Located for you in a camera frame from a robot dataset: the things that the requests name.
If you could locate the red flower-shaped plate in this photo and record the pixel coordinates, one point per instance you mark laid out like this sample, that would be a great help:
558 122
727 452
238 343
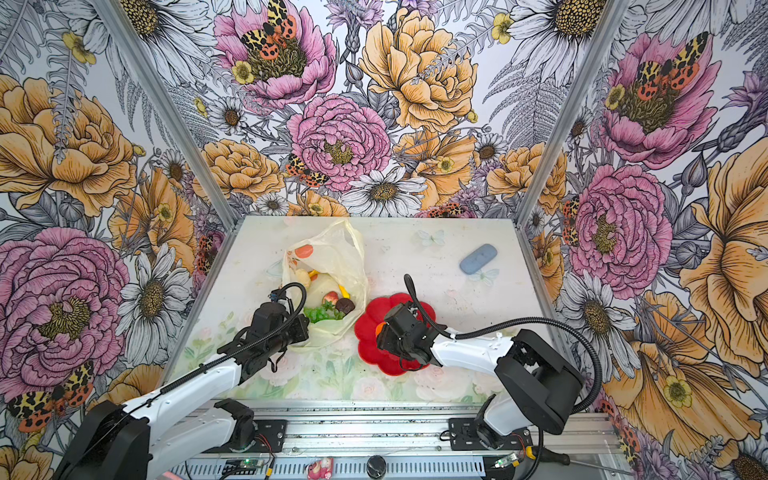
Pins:
368 349

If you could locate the pink white small object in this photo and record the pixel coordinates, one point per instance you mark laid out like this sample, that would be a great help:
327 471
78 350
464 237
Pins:
321 469

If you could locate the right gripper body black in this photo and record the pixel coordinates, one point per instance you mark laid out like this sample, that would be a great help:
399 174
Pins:
397 346

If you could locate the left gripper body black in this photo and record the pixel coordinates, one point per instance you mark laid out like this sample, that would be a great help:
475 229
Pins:
289 335

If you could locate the right aluminium corner post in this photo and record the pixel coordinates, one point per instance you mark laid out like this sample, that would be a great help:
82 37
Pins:
600 46

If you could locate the cream plastic bag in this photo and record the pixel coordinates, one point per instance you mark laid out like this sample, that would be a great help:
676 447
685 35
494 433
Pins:
331 261

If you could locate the aluminium corner post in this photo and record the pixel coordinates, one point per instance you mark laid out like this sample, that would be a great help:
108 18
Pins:
600 46
141 63

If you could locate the aluminium rail frame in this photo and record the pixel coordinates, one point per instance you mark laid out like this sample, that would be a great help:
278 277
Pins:
412 437

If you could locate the dark brown fruit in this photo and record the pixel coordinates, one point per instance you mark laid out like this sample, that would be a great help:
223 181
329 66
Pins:
345 306

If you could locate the red strawberry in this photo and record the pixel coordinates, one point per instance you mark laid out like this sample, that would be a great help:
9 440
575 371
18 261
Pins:
331 298

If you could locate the grey-blue oval case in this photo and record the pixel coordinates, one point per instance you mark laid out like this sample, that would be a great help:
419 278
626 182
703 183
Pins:
477 259

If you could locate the yellow banana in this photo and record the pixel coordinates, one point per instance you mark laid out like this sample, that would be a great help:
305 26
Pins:
343 291

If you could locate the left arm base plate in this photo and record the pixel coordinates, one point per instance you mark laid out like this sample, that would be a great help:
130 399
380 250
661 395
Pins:
263 436

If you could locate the black round knob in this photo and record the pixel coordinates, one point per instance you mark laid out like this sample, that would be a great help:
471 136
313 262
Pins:
376 467

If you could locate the left aluminium corner post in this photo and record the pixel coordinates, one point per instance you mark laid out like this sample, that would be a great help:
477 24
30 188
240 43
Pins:
141 63

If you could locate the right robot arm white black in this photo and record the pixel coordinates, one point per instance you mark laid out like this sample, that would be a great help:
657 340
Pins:
541 388

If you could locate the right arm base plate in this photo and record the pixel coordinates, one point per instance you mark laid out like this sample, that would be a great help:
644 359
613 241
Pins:
466 434

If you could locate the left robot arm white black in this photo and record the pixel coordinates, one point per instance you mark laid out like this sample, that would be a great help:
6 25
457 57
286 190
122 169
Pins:
147 436

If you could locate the green grapes bunch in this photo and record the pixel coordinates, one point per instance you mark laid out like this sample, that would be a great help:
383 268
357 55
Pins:
326 311

